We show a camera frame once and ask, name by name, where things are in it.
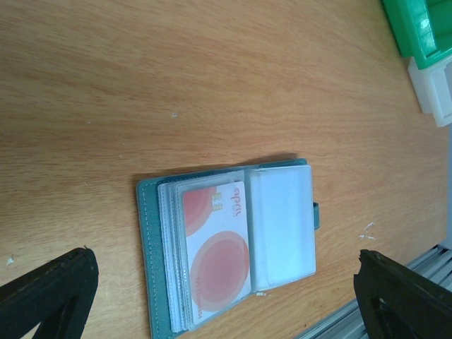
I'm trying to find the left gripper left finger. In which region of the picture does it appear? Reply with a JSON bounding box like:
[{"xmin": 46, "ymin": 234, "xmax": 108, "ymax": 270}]
[{"xmin": 1, "ymin": 247, "xmax": 99, "ymax": 338}]

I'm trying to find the red circle card in holder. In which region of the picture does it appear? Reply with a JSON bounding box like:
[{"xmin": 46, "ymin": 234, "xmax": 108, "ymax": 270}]
[{"xmin": 182, "ymin": 181, "xmax": 251, "ymax": 330}]

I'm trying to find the aluminium rail base frame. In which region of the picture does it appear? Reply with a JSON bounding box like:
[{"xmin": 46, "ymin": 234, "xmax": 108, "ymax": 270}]
[{"xmin": 298, "ymin": 246, "xmax": 451, "ymax": 338}]

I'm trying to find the white plastic bin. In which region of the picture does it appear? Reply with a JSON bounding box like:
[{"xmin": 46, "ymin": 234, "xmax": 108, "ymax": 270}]
[{"xmin": 408, "ymin": 56, "xmax": 452, "ymax": 127}]

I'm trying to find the green plastic bin middle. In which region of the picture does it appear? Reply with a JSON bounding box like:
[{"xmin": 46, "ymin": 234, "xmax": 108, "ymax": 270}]
[{"xmin": 381, "ymin": 0, "xmax": 451, "ymax": 69}]

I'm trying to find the teal card holder wallet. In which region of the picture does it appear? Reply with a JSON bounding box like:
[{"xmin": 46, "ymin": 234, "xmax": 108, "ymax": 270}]
[{"xmin": 136, "ymin": 159, "xmax": 320, "ymax": 338}]

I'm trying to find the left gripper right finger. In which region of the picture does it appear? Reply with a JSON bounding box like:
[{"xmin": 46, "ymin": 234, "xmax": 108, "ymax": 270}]
[{"xmin": 353, "ymin": 249, "xmax": 451, "ymax": 338}]

